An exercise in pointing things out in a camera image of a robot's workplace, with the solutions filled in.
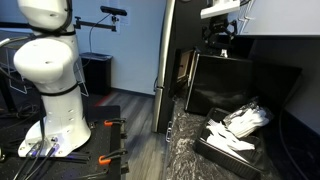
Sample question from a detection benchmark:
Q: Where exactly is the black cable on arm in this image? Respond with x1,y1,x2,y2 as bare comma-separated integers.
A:
26,0,77,38

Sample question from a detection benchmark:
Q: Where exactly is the black perforated robot table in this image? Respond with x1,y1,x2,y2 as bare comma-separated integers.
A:
0,104,130,180

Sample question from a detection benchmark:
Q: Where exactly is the black plastic cutlery tray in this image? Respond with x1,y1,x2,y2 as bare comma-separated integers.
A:
193,106,268,180

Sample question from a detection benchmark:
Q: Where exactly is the black cable bundle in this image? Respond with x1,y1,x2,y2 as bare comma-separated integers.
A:
0,103,38,122

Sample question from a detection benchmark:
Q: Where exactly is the black trash bin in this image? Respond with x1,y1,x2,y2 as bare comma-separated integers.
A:
79,52,113,96

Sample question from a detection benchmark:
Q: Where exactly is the black microwave box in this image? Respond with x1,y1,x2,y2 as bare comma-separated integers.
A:
184,53,256,118

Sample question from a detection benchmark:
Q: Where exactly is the orange and black clamp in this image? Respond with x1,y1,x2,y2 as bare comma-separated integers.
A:
103,117,128,128
98,148,129,167

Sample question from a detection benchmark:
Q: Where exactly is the black camera on boom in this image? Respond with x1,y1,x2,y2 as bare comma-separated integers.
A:
99,5,128,18

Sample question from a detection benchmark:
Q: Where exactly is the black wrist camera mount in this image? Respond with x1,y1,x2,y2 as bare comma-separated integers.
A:
209,14,235,28

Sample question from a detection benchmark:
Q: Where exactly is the white wall cabinet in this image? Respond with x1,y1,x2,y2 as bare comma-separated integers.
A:
238,0,320,37

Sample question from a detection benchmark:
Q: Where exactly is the clear bag of plastic cutlery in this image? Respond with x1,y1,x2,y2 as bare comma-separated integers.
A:
222,96,275,139

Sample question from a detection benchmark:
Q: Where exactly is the brown framed board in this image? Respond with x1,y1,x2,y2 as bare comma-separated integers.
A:
174,48,198,86

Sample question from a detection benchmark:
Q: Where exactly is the black flat panel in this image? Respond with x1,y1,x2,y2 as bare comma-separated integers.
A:
249,61,304,113

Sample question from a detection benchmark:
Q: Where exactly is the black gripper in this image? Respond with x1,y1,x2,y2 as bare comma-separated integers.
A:
202,25,238,54

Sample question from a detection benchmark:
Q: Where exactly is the black camera cable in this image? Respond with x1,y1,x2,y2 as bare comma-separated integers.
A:
87,14,112,55

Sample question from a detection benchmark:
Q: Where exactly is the white plastic knife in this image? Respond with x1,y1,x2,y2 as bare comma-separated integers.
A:
229,139,256,152
206,133,250,164

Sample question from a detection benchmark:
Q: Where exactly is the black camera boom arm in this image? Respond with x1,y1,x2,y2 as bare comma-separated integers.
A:
73,15,118,33

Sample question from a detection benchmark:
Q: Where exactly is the white wire rack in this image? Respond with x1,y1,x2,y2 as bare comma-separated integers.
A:
7,59,90,98

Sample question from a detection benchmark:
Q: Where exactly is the silver cabinet handle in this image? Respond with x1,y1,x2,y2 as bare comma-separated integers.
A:
165,120,173,143

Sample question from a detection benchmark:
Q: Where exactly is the black base cable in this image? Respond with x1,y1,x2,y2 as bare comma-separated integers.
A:
24,144,60,180
13,141,44,180

